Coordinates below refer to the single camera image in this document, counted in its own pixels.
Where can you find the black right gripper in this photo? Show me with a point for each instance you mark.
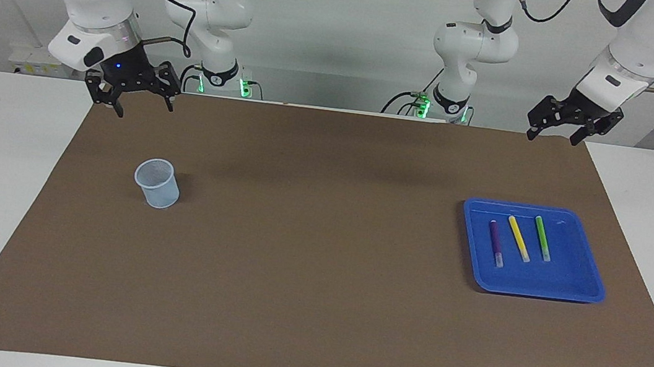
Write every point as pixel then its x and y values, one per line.
pixel 129 69

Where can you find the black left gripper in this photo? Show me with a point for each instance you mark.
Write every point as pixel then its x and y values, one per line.
pixel 585 109

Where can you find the green pen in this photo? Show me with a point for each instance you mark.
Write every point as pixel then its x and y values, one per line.
pixel 542 238

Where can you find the yellow pen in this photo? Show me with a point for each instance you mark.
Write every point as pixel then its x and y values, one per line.
pixel 518 238

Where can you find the purple pen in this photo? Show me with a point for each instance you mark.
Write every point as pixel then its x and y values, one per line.
pixel 496 241

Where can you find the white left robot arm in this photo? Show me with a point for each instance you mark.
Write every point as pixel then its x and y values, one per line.
pixel 475 39

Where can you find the pale blue mesh cup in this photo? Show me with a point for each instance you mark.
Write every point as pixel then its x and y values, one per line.
pixel 160 194

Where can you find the white power strip box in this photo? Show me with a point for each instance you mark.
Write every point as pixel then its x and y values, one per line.
pixel 30 57

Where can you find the blue plastic tray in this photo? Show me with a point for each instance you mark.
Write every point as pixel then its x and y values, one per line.
pixel 564 281

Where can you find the brown table mat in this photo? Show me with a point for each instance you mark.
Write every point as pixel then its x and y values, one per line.
pixel 316 269

